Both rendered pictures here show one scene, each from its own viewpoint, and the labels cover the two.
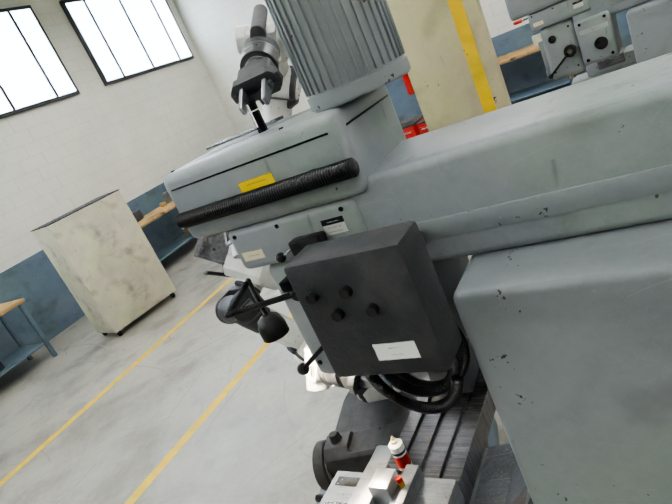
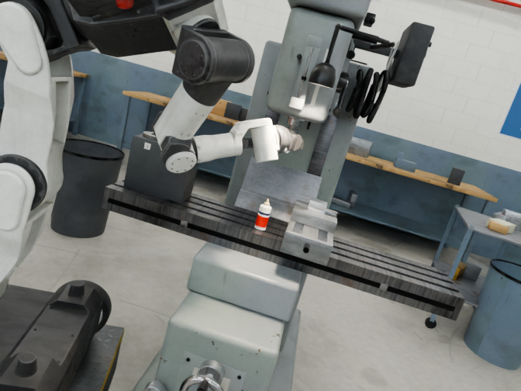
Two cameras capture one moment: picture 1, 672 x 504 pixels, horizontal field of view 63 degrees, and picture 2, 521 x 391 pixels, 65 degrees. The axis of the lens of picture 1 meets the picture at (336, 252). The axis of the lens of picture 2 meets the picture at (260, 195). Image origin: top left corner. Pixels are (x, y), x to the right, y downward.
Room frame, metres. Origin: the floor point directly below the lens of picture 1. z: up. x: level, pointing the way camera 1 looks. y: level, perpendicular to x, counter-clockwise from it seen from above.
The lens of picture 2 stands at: (1.93, 1.22, 1.38)
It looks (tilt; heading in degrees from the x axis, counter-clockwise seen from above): 15 degrees down; 240
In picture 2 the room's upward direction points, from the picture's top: 16 degrees clockwise
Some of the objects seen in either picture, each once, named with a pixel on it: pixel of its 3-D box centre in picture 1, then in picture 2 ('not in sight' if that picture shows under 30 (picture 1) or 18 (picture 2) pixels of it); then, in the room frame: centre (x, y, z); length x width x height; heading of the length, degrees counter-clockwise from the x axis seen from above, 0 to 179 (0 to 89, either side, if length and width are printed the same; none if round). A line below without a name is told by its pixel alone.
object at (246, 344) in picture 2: not in sight; (229, 346); (1.21, 0.05, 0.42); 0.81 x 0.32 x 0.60; 55
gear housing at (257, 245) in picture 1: (318, 214); (329, 2); (1.17, 0.00, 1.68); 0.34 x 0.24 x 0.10; 55
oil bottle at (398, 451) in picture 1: (398, 451); (263, 213); (1.23, 0.07, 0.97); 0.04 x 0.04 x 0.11
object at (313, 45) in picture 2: not in sight; (305, 73); (1.26, 0.12, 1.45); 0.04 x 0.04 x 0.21; 55
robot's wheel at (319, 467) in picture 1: (327, 464); not in sight; (1.93, 0.40, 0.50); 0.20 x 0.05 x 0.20; 159
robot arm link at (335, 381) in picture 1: (352, 372); (279, 140); (1.27, 0.09, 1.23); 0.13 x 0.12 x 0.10; 130
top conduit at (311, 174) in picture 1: (259, 196); not in sight; (1.06, 0.09, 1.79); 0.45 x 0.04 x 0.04; 55
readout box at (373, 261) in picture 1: (372, 305); (409, 57); (0.75, -0.02, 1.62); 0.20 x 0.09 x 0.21; 55
